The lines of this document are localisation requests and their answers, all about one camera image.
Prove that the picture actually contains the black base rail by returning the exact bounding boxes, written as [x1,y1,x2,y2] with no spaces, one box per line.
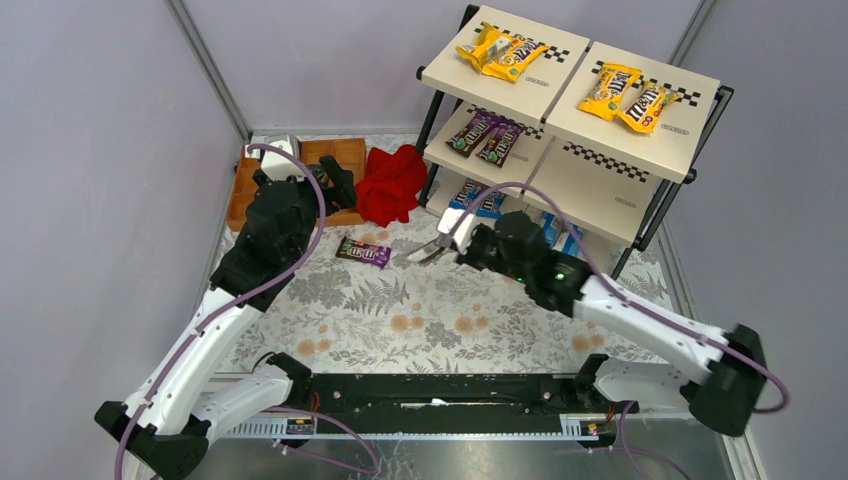
[264,353,626,437]

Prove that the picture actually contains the yellow M&M bag on shelf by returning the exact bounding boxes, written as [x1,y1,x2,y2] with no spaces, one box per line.
[482,36,549,83]

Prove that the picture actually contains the purple candy bag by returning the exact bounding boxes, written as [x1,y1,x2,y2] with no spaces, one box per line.
[335,237,392,269]
[406,238,446,264]

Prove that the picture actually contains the wooden compartment tray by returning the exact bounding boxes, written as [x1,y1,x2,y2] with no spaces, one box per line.
[226,138,366,232]

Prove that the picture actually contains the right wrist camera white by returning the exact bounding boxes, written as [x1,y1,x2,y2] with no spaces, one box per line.
[435,208,479,254]

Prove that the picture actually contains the blue M&M bag moved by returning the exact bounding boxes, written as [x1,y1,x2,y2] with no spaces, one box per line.
[476,191,506,219]

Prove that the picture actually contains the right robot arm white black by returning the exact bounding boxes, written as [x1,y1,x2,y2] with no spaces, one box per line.
[439,209,766,437]

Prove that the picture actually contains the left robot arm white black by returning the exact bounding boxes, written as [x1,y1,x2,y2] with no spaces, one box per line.
[95,145,357,479]

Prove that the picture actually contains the red cloth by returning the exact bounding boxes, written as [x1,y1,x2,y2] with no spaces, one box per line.
[355,144,427,227]

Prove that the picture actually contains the floral tablecloth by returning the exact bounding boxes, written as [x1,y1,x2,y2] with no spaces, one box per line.
[218,209,655,373]

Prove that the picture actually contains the cream three-tier shelf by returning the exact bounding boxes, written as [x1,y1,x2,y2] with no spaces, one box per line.
[416,5,733,276]

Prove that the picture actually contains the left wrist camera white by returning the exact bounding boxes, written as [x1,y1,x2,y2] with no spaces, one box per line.
[245,134,304,181]

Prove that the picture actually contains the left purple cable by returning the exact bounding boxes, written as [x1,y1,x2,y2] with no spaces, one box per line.
[113,142,329,480]

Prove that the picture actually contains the purple cable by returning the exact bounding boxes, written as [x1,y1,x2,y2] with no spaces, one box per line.
[453,182,791,415]
[113,142,329,480]

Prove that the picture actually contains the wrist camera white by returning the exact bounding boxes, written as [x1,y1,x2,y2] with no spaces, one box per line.
[435,208,479,254]
[245,134,304,181]

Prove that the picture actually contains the blue M&M bag bottom shelf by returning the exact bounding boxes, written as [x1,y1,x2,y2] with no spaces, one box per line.
[448,178,487,210]

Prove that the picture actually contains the brown M&M bag on shelf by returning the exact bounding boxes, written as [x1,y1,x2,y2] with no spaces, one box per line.
[445,110,500,158]

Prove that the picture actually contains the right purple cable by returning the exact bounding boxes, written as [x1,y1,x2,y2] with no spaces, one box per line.
[453,182,791,415]

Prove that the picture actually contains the brown m&m bag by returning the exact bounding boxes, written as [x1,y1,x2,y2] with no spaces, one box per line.
[445,110,500,158]
[476,121,525,168]

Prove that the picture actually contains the light blue candy bag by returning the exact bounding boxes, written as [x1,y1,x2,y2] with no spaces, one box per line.
[561,224,585,257]

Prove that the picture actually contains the yellow candy bag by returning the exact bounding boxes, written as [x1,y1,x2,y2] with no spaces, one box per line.
[455,22,513,72]
[617,82,681,134]
[577,63,642,121]

